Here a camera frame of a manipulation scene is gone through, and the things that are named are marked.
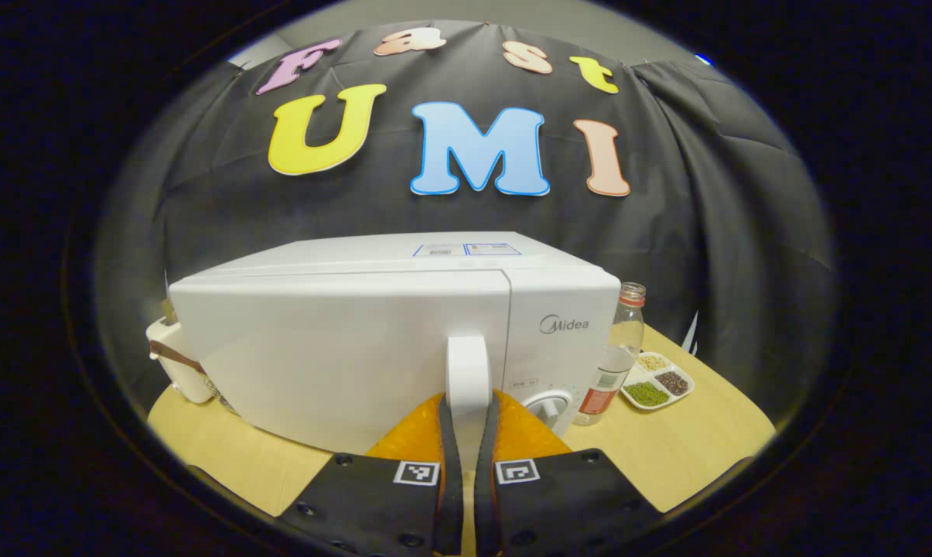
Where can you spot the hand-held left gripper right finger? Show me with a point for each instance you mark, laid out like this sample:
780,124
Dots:
487,480

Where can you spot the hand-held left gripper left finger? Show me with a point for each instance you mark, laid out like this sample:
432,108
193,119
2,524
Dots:
450,480

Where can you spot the white microwave oven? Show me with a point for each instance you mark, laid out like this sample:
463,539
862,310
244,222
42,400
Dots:
342,348

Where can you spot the clear bottle with red label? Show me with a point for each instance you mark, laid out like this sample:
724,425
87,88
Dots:
616,356

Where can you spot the white divided dish of beans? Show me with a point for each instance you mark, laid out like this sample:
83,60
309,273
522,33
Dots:
655,383

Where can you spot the white toaster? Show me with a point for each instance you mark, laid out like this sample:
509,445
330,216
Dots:
173,383

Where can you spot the dark brown utensil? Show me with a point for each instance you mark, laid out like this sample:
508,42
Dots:
173,356

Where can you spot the brown toast slice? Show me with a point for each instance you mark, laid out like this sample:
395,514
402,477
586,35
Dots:
169,311

